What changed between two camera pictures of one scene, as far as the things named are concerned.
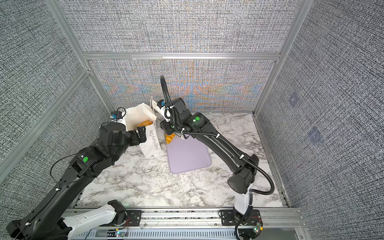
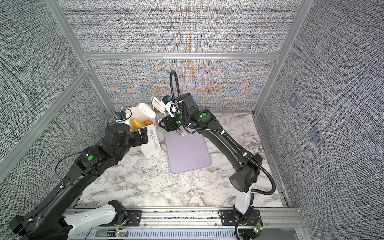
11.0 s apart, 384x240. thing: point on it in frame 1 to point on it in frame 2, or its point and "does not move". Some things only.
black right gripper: (165, 125) does not move
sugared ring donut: (145, 123) does not move
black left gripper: (142, 133) does not move
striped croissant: (169, 138) to (136, 125)
